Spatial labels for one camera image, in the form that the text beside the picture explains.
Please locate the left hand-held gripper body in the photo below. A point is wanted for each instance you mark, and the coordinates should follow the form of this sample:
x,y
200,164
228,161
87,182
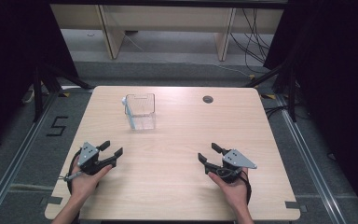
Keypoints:
x,y
88,155

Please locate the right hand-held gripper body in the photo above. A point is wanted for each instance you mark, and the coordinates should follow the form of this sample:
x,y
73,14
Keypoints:
x,y
234,160

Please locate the light blue toothbrush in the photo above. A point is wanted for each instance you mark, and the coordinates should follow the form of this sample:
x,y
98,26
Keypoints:
x,y
129,115

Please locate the clear plastic container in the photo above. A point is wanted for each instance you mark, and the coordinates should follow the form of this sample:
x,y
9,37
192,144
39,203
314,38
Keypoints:
x,y
141,112

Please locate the person's left hand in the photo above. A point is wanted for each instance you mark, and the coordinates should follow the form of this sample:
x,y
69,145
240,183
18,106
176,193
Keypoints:
x,y
85,185

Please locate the person's right hand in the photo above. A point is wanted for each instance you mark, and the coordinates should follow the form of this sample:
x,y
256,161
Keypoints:
x,y
234,193

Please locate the black tape strip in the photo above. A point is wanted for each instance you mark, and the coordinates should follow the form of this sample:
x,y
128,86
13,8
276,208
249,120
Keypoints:
x,y
292,205

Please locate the black metal stand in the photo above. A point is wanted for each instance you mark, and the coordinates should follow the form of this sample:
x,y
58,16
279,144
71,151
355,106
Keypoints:
x,y
38,93
292,93

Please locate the dark curtain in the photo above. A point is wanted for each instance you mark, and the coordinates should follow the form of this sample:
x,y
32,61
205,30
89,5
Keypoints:
x,y
338,77
9,62

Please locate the beige wooden bench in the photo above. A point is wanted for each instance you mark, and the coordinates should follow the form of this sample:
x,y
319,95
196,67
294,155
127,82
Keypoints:
x,y
167,18

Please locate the metal floor rail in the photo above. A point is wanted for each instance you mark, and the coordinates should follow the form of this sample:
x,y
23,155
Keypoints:
x,y
15,158
310,161

